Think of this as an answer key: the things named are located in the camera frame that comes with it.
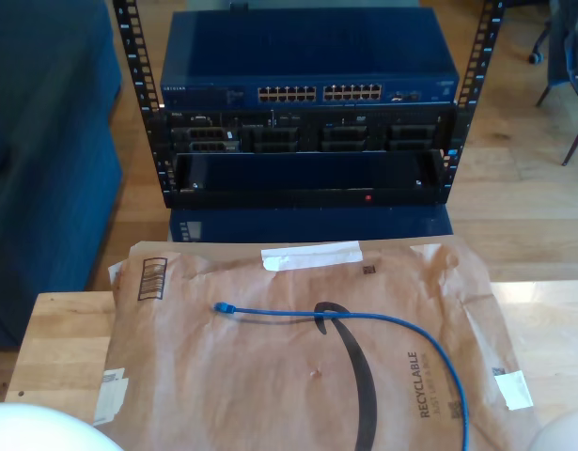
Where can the black rack server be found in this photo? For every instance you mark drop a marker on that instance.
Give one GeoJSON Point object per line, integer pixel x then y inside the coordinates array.
{"type": "Point", "coordinates": [312, 136]}

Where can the brown paper mailer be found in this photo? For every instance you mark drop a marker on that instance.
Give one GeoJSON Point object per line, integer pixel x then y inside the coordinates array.
{"type": "Point", "coordinates": [251, 376]}

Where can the blue sofa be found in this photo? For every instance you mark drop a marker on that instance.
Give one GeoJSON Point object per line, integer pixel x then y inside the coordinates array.
{"type": "Point", "coordinates": [44, 141]}

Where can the office chair wheel base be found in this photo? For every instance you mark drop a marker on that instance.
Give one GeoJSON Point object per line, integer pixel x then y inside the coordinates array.
{"type": "Point", "coordinates": [535, 57]}

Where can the dark wooden-legged chair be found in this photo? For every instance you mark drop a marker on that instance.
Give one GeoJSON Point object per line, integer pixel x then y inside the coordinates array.
{"type": "Point", "coordinates": [575, 70]}

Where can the blue network switch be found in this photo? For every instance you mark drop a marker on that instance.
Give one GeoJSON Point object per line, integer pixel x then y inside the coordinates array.
{"type": "Point", "coordinates": [307, 47]}

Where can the black rack frame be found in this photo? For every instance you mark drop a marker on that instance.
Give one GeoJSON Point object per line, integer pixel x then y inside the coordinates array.
{"type": "Point", "coordinates": [137, 63]}

